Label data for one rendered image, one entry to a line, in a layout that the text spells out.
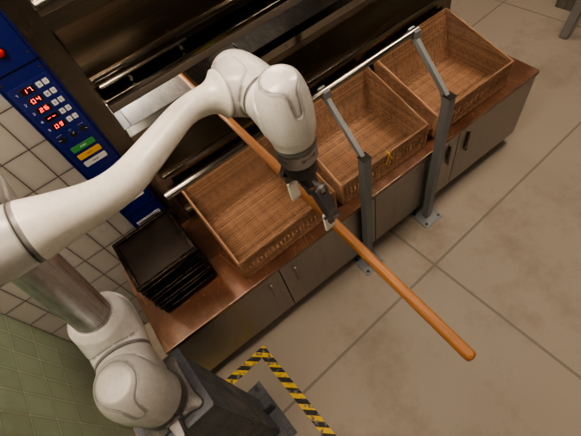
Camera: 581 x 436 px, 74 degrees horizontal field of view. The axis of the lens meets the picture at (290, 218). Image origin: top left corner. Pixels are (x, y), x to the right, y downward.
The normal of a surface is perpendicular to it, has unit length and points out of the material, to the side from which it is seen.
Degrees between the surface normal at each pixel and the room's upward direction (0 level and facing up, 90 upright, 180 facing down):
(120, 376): 6
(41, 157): 90
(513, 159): 0
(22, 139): 90
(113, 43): 70
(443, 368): 0
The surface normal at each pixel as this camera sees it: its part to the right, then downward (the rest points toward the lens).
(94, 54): 0.48, 0.40
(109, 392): -0.12, -0.47
